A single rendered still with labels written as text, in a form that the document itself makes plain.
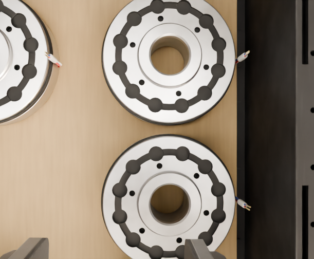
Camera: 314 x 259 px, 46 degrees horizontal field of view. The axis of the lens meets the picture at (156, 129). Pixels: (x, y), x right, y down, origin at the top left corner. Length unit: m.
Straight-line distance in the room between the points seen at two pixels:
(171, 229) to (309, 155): 0.11
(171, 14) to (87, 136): 0.12
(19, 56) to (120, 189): 0.12
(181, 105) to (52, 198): 0.13
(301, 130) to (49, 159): 0.20
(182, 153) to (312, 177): 0.10
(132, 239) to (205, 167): 0.08
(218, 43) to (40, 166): 0.17
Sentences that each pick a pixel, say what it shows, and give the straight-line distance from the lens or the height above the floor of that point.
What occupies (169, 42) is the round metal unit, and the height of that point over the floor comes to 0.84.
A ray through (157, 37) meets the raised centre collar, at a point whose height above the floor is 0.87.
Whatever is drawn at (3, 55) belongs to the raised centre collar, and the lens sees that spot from 0.30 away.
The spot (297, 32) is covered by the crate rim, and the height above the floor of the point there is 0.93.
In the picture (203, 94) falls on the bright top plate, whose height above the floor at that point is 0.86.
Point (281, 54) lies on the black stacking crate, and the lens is 0.25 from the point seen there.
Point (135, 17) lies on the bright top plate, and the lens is 0.29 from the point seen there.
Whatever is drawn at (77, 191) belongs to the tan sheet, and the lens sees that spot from 0.32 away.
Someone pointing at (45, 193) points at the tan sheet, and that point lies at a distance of 0.32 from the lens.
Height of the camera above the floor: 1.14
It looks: 88 degrees down
